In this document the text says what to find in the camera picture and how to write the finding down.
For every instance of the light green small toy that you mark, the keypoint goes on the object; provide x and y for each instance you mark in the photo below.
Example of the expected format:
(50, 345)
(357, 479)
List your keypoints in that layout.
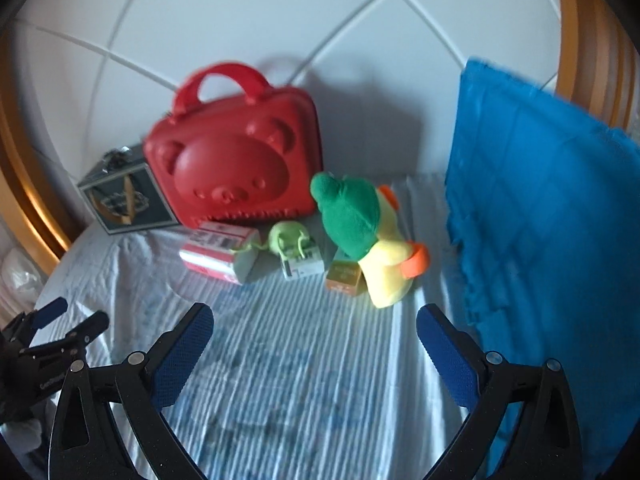
(282, 237)

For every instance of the white plastic bag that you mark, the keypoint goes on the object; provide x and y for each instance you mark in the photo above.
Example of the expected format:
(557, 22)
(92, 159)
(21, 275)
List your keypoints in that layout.
(17, 275)

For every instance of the striped bed sheet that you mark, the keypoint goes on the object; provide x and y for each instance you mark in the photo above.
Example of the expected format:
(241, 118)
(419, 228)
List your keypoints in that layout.
(300, 375)

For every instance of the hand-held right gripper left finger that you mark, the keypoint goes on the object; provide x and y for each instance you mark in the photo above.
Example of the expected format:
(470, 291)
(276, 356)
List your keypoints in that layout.
(185, 350)

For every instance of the white padded headboard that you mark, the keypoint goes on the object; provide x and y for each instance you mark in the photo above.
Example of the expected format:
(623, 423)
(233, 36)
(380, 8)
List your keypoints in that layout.
(300, 20)

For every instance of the yellow duck plush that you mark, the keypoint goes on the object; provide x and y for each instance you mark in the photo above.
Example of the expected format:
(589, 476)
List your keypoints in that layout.
(387, 275)

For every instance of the red bear case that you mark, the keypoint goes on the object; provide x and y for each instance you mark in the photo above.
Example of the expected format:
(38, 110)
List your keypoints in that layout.
(230, 170)

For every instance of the blue storage crate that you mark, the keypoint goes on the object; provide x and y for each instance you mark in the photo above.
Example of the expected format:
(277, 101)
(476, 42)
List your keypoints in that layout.
(540, 210)

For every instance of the dark gift box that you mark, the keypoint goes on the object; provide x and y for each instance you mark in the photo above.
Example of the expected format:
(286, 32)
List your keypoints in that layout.
(125, 200)

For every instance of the pink tissue pack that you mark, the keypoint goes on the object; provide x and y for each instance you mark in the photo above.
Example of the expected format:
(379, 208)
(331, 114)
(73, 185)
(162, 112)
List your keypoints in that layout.
(215, 255)

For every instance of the wooden frame post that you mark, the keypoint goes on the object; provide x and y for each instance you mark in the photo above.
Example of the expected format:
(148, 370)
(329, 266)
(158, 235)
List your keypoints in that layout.
(20, 200)
(590, 35)

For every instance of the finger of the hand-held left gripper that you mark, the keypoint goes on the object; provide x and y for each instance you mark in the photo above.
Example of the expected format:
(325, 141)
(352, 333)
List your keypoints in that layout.
(52, 307)
(92, 325)

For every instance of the gold box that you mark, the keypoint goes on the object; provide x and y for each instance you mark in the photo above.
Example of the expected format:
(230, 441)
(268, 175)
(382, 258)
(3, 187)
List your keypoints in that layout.
(342, 280)

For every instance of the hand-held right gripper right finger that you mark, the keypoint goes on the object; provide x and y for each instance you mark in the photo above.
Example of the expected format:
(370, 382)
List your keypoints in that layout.
(447, 360)

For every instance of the small white box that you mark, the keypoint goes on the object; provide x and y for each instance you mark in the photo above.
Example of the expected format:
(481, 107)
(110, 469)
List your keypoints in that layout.
(302, 265)

